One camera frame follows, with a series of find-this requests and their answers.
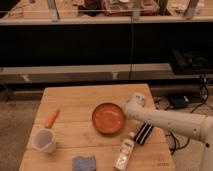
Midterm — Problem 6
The black box on shelf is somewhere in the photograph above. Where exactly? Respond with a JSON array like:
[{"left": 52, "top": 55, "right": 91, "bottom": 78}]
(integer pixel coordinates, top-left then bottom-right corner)
[{"left": 169, "top": 49, "right": 213, "bottom": 75}]

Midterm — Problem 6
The black power adapter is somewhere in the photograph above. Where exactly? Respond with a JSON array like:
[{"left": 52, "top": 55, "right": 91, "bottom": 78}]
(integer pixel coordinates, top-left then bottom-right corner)
[{"left": 167, "top": 94, "right": 189, "bottom": 109}]

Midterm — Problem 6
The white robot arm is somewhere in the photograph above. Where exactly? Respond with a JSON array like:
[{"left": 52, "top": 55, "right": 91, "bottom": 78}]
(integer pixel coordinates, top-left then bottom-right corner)
[{"left": 122, "top": 93, "right": 213, "bottom": 171}]

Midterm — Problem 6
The orange carrot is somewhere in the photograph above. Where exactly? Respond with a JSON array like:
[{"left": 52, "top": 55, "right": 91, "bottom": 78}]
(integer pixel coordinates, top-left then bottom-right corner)
[{"left": 44, "top": 109, "right": 60, "bottom": 129}]

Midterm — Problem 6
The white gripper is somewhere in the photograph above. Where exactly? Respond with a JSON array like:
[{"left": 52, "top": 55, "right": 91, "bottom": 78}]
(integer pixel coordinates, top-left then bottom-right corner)
[{"left": 130, "top": 92, "right": 153, "bottom": 145}]

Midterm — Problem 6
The orange ceramic bowl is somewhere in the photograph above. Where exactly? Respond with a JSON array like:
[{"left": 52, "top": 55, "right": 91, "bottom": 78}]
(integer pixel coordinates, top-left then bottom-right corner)
[{"left": 92, "top": 103, "right": 126, "bottom": 134}]

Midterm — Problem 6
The metal shelf rail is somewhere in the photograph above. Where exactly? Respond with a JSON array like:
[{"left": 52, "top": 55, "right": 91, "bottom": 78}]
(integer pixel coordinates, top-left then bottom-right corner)
[{"left": 0, "top": 63, "right": 172, "bottom": 84}]

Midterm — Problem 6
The black cable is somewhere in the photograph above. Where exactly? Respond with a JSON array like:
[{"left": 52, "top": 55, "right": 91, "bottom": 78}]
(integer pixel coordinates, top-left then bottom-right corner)
[{"left": 164, "top": 73, "right": 212, "bottom": 156}]

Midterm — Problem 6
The white plastic cup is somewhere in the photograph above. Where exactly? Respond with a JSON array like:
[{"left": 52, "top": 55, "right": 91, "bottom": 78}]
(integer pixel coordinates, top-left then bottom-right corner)
[{"left": 32, "top": 128, "right": 56, "bottom": 154}]

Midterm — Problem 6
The small clear bottle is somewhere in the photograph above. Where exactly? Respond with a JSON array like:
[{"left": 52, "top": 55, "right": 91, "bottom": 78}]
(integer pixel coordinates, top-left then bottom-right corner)
[{"left": 114, "top": 132, "right": 135, "bottom": 171}]

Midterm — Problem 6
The blue sponge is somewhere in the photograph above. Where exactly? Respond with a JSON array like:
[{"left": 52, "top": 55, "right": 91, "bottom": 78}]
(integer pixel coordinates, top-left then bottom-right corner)
[{"left": 72, "top": 156, "right": 96, "bottom": 171}]

